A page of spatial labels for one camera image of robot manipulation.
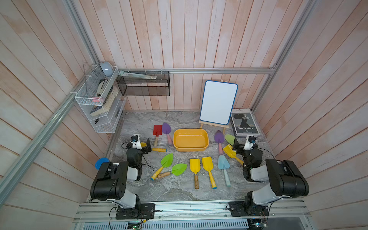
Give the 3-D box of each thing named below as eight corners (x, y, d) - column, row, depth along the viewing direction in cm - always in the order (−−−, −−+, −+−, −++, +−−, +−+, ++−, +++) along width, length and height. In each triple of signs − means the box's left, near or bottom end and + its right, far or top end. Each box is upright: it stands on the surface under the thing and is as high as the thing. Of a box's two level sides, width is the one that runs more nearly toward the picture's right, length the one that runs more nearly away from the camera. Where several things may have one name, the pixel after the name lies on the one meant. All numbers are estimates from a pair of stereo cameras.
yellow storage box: (173, 152, 98) (172, 147, 93) (173, 133, 108) (173, 128, 103) (209, 152, 98) (210, 147, 93) (206, 133, 108) (207, 128, 103)
